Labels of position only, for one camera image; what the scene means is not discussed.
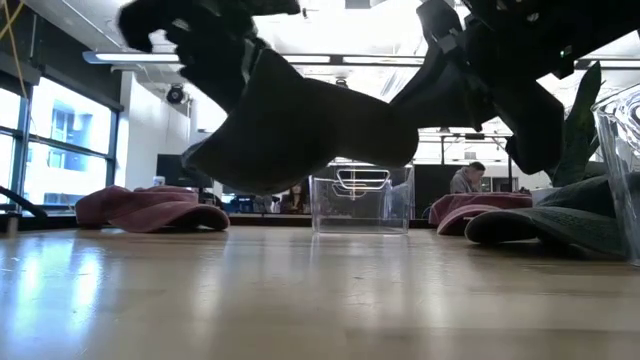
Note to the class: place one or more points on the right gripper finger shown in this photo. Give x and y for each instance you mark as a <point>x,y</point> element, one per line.
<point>445,95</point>

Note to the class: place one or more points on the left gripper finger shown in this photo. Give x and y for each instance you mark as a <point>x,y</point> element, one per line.
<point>265,80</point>

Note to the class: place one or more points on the dark grey baseball cap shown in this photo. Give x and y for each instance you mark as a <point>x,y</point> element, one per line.
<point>325,140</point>
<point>550,225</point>

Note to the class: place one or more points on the maroon baseball cap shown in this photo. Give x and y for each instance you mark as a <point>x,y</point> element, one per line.
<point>475,202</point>
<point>150,215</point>

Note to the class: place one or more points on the snake plant in white pot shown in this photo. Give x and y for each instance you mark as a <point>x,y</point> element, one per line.
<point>580,130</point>

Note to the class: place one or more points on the round black ceiling speaker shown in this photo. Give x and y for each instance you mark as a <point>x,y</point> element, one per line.
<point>175,94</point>
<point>341,83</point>

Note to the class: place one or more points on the ceiling light strip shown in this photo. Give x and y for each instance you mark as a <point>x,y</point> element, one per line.
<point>135,57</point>

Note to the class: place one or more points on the person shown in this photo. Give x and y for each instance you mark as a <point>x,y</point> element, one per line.
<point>465,180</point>
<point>295,197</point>

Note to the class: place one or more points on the black display panel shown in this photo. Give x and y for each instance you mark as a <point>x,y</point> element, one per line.
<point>430,190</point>

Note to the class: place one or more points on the clear plastic bin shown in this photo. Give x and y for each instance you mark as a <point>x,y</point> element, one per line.
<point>360,220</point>
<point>625,150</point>

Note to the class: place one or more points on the black computer monitor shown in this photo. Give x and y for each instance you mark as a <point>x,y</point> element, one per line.
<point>170,172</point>

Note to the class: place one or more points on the white wipes tub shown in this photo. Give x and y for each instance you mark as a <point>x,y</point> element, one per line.
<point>159,181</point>

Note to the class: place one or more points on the large glass window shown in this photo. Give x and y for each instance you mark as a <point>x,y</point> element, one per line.
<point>75,125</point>

